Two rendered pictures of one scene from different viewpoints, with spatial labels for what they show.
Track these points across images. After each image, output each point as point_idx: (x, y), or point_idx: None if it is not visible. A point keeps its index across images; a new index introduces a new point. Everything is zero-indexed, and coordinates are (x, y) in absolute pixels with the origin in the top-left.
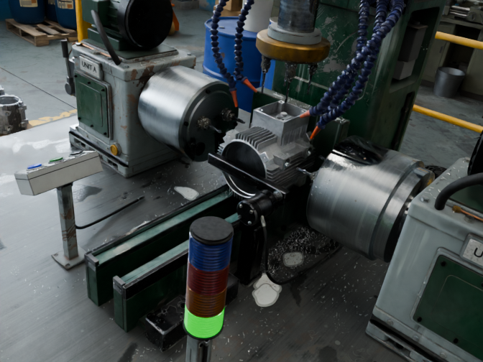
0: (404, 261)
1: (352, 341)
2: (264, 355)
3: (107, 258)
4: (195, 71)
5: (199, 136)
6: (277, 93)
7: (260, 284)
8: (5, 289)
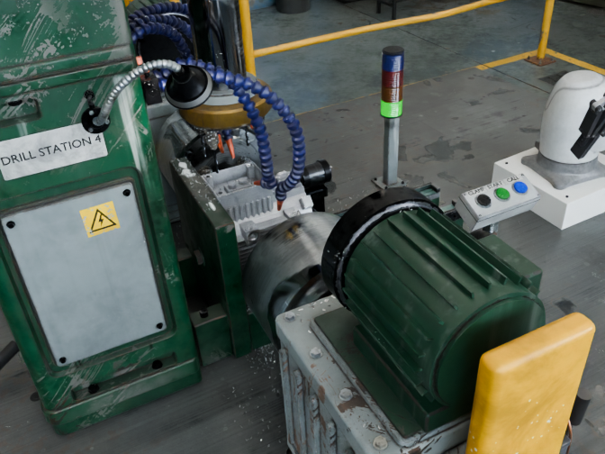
0: None
1: None
2: (333, 198)
3: (445, 206)
4: (309, 248)
5: None
6: (207, 211)
7: None
8: (535, 263)
